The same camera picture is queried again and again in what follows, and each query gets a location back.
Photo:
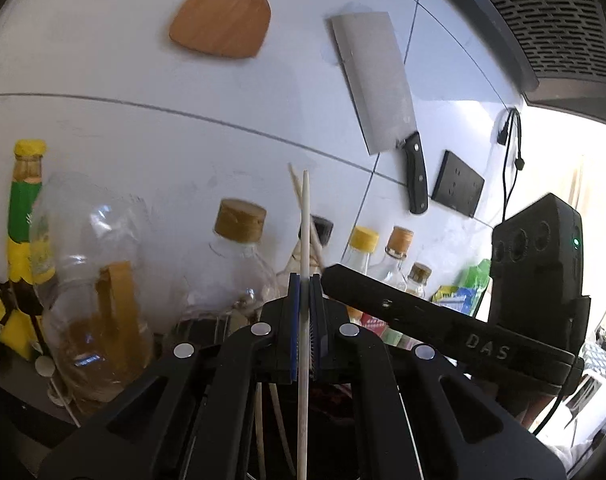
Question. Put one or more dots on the green label oil bottle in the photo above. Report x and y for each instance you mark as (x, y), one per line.
(417, 279)

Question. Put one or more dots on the green label sauce bottle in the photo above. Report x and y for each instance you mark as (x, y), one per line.
(25, 187)

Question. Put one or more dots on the yellow cap clear bottle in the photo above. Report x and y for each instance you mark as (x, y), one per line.
(362, 244)

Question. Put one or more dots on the black wall socket panel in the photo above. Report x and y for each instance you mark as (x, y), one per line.
(458, 186)

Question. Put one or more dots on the person right hand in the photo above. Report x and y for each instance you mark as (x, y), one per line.
(524, 405)

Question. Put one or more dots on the clear jug gold cap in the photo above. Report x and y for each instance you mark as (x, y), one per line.
(226, 280)

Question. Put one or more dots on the blue white sugar bag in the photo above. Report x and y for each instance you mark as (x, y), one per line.
(456, 298)

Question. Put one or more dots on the gold cap red label bottle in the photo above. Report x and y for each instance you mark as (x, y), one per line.
(390, 269)

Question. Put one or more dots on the wooden chopstick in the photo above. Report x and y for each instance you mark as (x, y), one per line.
(309, 235)
(303, 369)

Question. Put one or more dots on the dark cylindrical utensil holder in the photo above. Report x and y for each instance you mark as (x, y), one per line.
(234, 392)

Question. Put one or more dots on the steel cleaver black handle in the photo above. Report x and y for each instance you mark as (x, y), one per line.
(374, 69)

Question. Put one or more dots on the wooden spatula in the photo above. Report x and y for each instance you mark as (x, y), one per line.
(226, 28)

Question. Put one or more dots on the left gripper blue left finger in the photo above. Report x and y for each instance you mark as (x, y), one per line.
(294, 299)

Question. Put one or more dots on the large oil jug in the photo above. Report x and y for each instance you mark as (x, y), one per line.
(87, 265)

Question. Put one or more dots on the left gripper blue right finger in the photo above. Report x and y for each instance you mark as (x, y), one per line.
(319, 326)

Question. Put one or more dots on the black range hood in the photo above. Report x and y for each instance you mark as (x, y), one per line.
(554, 50)

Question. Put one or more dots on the green packet bag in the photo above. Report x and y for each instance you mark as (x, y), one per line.
(476, 278)

